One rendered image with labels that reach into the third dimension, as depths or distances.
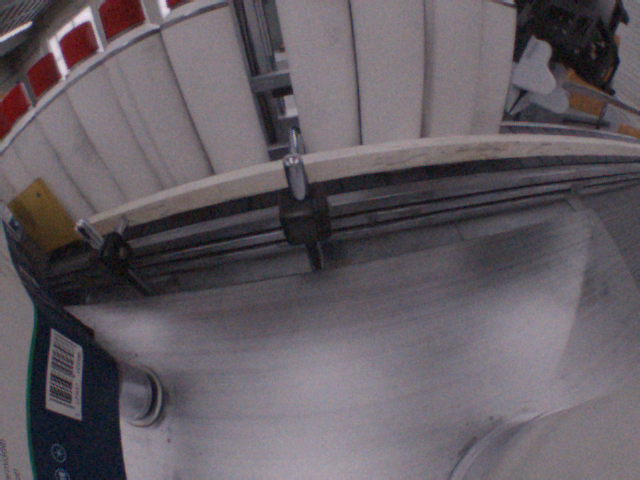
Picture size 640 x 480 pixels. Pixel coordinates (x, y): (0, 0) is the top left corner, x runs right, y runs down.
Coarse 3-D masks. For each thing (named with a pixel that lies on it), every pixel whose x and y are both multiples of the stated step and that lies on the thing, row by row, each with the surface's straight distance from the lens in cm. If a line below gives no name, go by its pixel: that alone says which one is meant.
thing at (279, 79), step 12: (276, 72) 26; (288, 72) 25; (252, 84) 26; (264, 84) 26; (276, 84) 26; (288, 84) 26; (564, 84) 43; (576, 84) 46; (588, 96) 50; (600, 96) 54; (624, 108) 66; (636, 108) 76
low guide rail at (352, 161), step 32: (320, 160) 20; (352, 160) 21; (384, 160) 21; (416, 160) 22; (448, 160) 24; (160, 192) 24; (192, 192) 22; (224, 192) 22; (256, 192) 22; (96, 224) 29
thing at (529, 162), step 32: (512, 128) 39; (544, 128) 44; (480, 160) 29; (512, 160) 31; (544, 160) 35; (576, 160) 40; (608, 160) 50; (160, 224) 27; (192, 224) 25; (64, 256) 39
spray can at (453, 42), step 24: (432, 0) 22; (456, 0) 21; (480, 0) 23; (432, 24) 22; (456, 24) 21; (480, 24) 23; (432, 48) 22; (456, 48) 22; (480, 48) 24; (432, 72) 23; (456, 72) 22; (432, 96) 23; (456, 96) 23; (432, 120) 24; (456, 120) 24
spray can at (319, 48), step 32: (288, 0) 20; (320, 0) 19; (288, 32) 20; (320, 32) 20; (352, 32) 22; (288, 64) 22; (320, 64) 20; (352, 64) 22; (320, 96) 21; (352, 96) 22; (320, 128) 22; (352, 128) 23
